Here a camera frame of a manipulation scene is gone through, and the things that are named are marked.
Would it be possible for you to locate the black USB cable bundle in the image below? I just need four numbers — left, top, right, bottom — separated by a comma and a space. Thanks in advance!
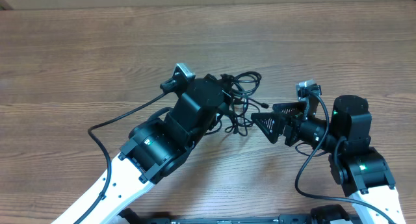
206, 71, 270, 137

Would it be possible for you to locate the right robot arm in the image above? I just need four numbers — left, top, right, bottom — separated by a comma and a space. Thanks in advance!
251, 92, 405, 223

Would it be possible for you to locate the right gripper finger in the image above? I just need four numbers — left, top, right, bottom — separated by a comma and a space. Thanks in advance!
272, 101, 306, 116
251, 112, 287, 144

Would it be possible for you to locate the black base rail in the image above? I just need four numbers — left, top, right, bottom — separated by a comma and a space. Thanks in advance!
115, 205, 362, 224

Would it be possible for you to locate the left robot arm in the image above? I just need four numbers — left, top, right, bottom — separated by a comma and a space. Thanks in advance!
55, 75, 228, 223

